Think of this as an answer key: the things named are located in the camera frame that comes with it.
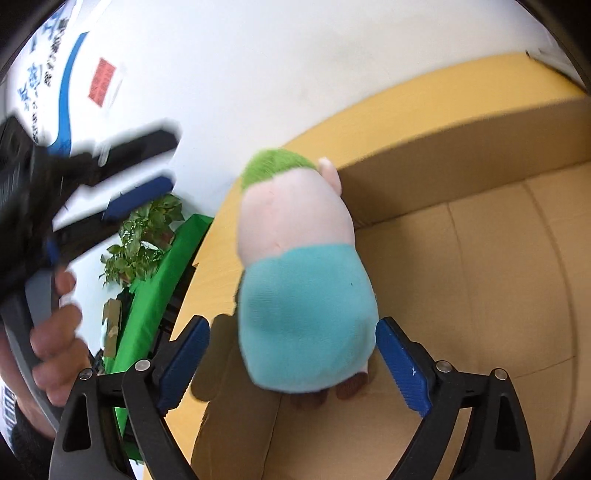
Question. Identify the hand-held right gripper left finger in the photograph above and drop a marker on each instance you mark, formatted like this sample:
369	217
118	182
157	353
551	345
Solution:
181	364

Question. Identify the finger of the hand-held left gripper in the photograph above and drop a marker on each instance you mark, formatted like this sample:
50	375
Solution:
138	198
138	145

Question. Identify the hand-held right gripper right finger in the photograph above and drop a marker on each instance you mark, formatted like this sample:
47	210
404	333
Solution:
407	369

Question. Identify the brown cardboard box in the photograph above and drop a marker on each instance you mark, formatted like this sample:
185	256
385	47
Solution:
485	258

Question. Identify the pig plush toy green hat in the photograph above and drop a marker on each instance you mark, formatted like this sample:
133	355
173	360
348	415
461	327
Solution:
300	277

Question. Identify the person's left forearm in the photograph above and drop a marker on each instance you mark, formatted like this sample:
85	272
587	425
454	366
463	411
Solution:
30	436

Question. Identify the person's left hand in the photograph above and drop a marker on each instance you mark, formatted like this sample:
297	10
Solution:
57	341

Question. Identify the green potted plant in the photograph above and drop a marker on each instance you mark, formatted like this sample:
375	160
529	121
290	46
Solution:
138	240

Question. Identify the red square sticker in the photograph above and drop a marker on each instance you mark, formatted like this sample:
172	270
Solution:
101	81

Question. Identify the small brown cardboard scrap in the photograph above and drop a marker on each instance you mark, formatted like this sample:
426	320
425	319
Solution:
111	327

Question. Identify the white and blue wall poster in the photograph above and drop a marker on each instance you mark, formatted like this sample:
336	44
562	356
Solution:
60	92

